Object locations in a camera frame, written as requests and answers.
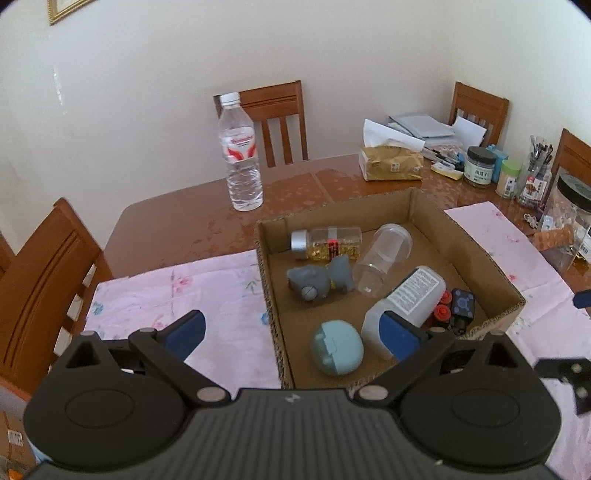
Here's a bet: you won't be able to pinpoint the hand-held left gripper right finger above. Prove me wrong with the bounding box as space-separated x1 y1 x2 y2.
355 311 541 409

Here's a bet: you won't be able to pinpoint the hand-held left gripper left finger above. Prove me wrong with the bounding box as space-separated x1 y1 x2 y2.
48 310 232 409

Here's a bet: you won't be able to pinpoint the red toy vehicle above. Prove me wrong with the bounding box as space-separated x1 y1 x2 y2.
422 291 454 328

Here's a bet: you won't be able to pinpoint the white bottle with green label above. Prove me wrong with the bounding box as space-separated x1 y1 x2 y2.
361 266 447 359

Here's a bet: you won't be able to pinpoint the teal round case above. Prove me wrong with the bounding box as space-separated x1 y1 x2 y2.
313 320 365 377

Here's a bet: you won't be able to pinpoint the black cube toy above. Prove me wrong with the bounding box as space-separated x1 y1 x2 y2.
448 288 476 336

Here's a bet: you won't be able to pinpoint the clear plastic jar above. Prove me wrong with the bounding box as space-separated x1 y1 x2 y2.
353 224 413 299

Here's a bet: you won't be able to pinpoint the grey toy figure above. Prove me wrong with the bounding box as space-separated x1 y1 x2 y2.
286 255 355 304

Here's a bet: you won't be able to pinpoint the glass jar with silver lid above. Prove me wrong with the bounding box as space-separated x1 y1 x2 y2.
291 226 363 262

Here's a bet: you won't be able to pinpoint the pink floral cloth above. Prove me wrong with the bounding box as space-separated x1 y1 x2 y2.
83 200 591 480

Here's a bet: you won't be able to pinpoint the large clear jar black lid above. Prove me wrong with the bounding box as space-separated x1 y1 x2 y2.
538 173 591 274

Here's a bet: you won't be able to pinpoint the glass pen holder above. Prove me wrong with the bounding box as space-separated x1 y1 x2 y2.
517 135 554 208

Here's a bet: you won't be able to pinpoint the green-lidded small jar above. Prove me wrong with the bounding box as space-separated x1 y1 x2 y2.
496 159 522 199

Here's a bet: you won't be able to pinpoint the wooden chair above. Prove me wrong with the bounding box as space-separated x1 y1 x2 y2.
449 82 510 147
551 128 591 180
0 198 114 396
213 80 309 169

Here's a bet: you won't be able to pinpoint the clear plastic water bottle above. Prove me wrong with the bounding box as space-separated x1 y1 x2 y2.
217 92 265 212

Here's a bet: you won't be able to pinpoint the dark-lidded glass jar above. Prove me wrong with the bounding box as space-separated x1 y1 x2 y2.
464 146 498 187

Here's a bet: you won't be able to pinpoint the teal small box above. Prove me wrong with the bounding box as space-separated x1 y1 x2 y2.
487 144 509 183

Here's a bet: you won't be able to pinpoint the gold tissue pack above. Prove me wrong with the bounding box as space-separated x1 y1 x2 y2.
359 119 424 182

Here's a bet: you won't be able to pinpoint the yellow sticky notes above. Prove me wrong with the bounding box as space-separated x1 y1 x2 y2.
431 161 464 179

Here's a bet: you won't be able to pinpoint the brown cardboard box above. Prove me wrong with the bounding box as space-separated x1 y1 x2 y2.
0 378 38 468

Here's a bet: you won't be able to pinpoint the white envelope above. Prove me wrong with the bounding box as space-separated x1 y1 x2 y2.
450 115 488 147

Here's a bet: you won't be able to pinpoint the stack of grey papers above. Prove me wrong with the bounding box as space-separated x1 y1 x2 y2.
387 113 456 139

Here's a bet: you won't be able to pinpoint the gold picture frame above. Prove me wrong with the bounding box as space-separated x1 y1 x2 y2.
47 0 100 25

